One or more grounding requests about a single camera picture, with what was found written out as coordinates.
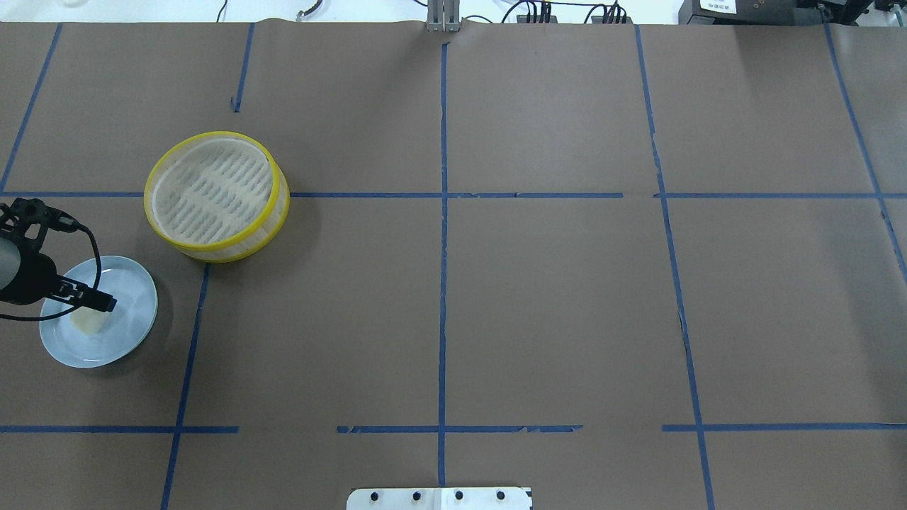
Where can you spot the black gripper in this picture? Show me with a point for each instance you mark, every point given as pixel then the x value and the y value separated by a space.
pixel 33 278

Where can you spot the white steamed bun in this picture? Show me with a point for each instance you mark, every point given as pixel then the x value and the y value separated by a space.
pixel 89 321

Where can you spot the yellow round steamer basket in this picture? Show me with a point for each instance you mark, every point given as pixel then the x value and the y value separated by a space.
pixel 217 196

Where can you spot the light blue plate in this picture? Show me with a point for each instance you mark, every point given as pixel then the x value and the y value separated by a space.
pixel 130 322

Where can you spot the brown paper table cover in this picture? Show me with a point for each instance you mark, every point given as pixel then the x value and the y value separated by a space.
pixel 631 267

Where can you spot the black electronics box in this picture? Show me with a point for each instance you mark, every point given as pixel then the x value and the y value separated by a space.
pixel 757 13

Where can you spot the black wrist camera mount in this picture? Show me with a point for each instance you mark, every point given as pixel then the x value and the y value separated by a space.
pixel 25 223

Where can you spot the white camera stand base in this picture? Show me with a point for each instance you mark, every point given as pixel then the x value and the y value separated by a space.
pixel 441 498

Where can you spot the aluminium frame post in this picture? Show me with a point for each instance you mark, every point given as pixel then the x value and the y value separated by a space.
pixel 443 16

